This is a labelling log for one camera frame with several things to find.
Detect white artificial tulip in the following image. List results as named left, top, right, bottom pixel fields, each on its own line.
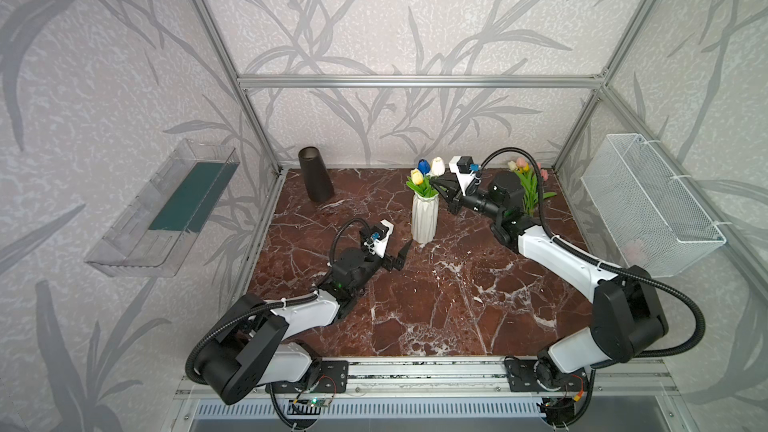
left=430, top=157, right=446, bottom=177

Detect bright yellow artificial tulip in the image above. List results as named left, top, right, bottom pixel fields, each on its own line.
left=406, top=169, right=438, bottom=199

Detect blue artificial tulip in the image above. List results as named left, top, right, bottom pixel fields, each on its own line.
left=417, top=159, right=431, bottom=176

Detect white ribbed ceramic vase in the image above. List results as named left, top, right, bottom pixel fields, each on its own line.
left=411, top=194, right=439, bottom=244

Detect black cylindrical vase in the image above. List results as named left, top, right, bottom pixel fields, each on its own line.
left=298, top=146, right=335, bottom=203

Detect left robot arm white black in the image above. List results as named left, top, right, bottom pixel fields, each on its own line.
left=185, top=242, right=412, bottom=405

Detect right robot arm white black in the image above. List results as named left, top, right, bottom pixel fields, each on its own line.
left=431, top=172, right=669, bottom=373

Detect bunch of artificial tulips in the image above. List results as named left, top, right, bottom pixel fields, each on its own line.
left=508, top=157, right=539, bottom=216

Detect green circuit board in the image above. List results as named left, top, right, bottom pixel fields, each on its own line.
left=291, top=395, right=335, bottom=414

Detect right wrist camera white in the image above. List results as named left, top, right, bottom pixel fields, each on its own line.
left=449, top=156, right=480, bottom=196

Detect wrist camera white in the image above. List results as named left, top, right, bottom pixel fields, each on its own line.
left=449, top=156, right=480, bottom=196
left=361, top=220, right=394, bottom=258

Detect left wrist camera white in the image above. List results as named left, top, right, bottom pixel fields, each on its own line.
left=361, top=220, right=394, bottom=258

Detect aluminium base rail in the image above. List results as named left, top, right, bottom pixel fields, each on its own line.
left=173, top=355, right=679, bottom=421

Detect white wire mesh basket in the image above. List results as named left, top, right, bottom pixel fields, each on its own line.
left=582, top=133, right=727, bottom=278

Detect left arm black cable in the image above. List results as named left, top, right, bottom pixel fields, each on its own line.
left=184, top=293, right=319, bottom=385

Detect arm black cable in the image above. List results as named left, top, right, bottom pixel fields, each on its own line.
left=184, top=293, right=319, bottom=385
left=479, top=147, right=707, bottom=359

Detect clear plastic wall tray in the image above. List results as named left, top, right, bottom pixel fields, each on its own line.
left=85, top=139, right=240, bottom=278

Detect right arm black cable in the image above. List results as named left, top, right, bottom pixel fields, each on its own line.
left=479, top=147, right=707, bottom=359

